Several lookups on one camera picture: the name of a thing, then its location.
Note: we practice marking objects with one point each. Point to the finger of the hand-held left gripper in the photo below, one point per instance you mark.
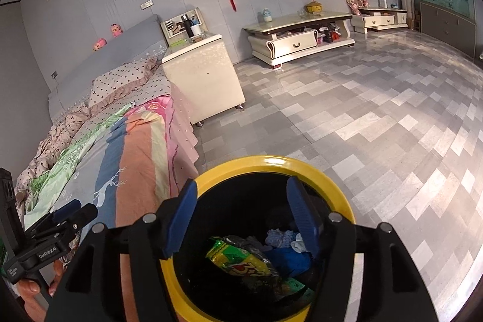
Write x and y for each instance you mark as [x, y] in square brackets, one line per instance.
[81, 218]
[66, 210]

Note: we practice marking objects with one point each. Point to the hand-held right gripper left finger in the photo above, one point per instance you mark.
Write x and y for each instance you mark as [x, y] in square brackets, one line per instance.
[183, 220]

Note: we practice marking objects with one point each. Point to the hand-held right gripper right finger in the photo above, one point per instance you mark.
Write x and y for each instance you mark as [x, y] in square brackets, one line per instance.
[303, 220]

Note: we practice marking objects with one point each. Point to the white tissue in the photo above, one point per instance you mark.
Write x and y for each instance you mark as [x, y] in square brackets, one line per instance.
[298, 244]

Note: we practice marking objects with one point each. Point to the lavender knitted cloth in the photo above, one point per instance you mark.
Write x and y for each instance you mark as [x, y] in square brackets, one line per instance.
[277, 237]

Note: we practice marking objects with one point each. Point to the blue cloth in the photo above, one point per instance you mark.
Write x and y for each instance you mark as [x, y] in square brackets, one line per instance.
[290, 261]

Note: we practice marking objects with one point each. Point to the yellow trash bin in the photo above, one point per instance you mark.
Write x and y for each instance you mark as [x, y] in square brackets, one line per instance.
[264, 165]

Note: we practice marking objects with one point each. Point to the green printed wrapper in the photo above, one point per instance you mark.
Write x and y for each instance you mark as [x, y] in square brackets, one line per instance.
[298, 288]

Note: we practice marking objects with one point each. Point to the green snack packet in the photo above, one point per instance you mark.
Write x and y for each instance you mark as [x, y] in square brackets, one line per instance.
[241, 261]

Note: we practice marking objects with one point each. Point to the person's left hand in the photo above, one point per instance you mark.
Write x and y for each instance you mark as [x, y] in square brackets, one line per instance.
[32, 292]

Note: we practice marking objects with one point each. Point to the green patterned blanket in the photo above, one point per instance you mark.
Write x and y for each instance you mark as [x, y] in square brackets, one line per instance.
[86, 141]

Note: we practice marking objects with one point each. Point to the pink floral quilt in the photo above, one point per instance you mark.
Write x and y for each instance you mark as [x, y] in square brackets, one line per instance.
[56, 133]

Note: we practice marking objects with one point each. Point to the pink floral sheet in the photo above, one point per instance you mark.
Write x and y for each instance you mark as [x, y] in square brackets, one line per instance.
[158, 110]

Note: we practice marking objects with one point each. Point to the polka dot bed sheet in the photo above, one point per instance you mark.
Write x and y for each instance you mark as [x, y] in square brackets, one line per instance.
[160, 84]

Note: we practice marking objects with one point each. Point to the cream nightstand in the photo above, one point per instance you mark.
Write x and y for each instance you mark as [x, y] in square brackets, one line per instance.
[203, 80]

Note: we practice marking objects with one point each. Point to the polka dot pillow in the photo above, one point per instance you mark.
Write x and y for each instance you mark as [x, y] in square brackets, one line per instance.
[120, 75]

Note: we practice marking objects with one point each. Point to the pink plush toy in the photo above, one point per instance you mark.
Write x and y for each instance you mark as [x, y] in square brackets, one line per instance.
[116, 29]
[100, 44]

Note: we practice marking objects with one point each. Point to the bed with grey headboard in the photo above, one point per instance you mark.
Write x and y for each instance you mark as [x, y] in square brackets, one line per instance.
[124, 46]

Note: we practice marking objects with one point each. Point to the cream coffee table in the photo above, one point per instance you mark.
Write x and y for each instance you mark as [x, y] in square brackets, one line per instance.
[298, 39]

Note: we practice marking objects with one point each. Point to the small brown box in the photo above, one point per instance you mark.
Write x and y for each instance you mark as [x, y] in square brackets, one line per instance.
[197, 39]

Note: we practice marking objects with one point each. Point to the dark red bag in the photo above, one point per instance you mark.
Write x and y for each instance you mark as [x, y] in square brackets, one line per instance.
[330, 34]

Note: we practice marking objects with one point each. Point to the white cup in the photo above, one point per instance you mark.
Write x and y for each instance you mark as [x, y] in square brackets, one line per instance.
[196, 29]

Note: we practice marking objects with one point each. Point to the black thermos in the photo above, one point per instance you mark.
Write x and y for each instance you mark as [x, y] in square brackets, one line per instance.
[185, 26]

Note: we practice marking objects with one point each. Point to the pale blue bottle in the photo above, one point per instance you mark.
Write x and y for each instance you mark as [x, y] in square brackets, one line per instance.
[267, 14]

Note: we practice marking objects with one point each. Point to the cream television stand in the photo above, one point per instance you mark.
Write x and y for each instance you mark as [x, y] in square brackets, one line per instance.
[381, 20]

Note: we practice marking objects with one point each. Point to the pink doll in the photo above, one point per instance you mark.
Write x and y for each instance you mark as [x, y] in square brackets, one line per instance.
[354, 5]

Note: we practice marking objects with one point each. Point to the white container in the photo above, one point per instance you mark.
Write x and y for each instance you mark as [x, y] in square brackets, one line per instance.
[384, 3]

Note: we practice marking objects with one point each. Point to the grey cabinet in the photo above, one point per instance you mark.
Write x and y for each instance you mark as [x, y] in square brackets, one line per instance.
[449, 31]

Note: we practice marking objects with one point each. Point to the white wall socket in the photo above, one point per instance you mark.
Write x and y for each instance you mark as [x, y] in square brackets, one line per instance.
[146, 4]

